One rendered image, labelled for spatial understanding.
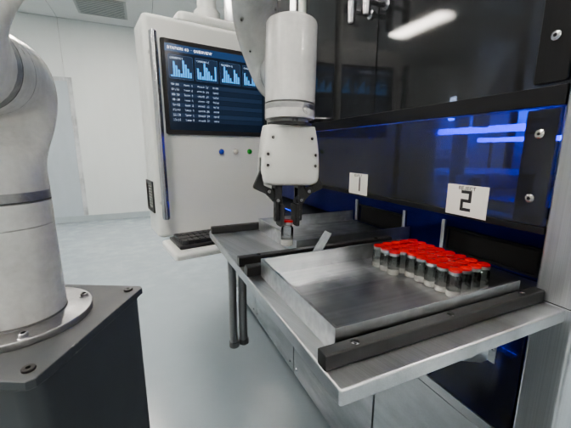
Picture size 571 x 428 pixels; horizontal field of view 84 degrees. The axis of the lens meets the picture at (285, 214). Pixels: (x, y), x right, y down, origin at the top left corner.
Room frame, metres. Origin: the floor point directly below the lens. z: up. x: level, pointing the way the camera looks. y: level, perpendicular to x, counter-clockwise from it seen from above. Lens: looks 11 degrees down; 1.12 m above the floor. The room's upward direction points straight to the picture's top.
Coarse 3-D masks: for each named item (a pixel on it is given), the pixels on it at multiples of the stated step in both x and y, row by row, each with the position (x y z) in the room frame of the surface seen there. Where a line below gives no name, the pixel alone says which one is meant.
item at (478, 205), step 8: (448, 184) 0.64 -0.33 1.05; (456, 184) 0.62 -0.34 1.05; (448, 192) 0.64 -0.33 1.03; (456, 192) 0.62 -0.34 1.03; (472, 192) 0.59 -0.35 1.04; (480, 192) 0.57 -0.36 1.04; (488, 192) 0.56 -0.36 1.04; (448, 200) 0.63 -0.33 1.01; (456, 200) 0.62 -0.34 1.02; (472, 200) 0.59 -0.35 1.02; (480, 200) 0.57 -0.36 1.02; (488, 200) 0.56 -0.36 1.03; (448, 208) 0.63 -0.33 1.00; (456, 208) 0.61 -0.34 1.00; (472, 208) 0.58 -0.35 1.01; (480, 208) 0.57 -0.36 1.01; (464, 216) 0.60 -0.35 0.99; (472, 216) 0.58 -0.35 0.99; (480, 216) 0.57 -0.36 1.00
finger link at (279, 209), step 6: (270, 192) 0.53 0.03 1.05; (270, 198) 0.53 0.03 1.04; (276, 204) 0.53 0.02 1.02; (282, 204) 0.53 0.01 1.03; (276, 210) 0.53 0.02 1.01; (282, 210) 0.53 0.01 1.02; (276, 216) 0.53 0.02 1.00; (282, 216) 0.53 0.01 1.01; (276, 222) 0.55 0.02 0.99; (282, 222) 0.53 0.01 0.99
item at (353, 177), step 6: (354, 174) 0.92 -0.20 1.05; (360, 174) 0.90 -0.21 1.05; (366, 174) 0.88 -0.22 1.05; (354, 180) 0.92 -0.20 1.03; (360, 180) 0.90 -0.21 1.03; (366, 180) 0.87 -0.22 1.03; (354, 186) 0.92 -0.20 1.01; (360, 186) 0.90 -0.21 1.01; (366, 186) 0.87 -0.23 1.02; (354, 192) 0.92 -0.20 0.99; (360, 192) 0.90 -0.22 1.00; (366, 192) 0.87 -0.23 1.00
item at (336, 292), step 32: (288, 256) 0.58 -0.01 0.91; (320, 256) 0.61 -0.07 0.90; (352, 256) 0.64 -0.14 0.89; (288, 288) 0.45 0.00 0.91; (320, 288) 0.51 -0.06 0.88; (352, 288) 0.51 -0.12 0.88; (384, 288) 0.51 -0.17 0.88; (416, 288) 0.51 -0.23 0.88; (512, 288) 0.46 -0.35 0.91; (320, 320) 0.36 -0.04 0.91; (352, 320) 0.40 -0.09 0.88; (384, 320) 0.36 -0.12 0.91
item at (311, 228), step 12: (288, 216) 0.96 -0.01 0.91; (312, 216) 0.99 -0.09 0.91; (324, 216) 1.01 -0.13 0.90; (336, 216) 1.03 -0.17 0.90; (348, 216) 1.05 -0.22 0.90; (264, 228) 0.88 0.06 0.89; (276, 228) 0.80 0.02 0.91; (300, 228) 0.93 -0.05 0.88; (312, 228) 0.93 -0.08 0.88; (324, 228) 0.93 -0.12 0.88; (336, 228) 0.93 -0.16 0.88; (348, 228) 0.93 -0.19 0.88; (360, 228) 0.93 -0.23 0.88; (372, 228) 0.93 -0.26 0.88; (396, 228) 0.80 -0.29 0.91; (408, 228) 0.82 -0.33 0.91; (276, 240) 0.79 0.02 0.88; (300, 240) 0.69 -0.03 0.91; (312, 240) 0.70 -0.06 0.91; (336, 240) 0.73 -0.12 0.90
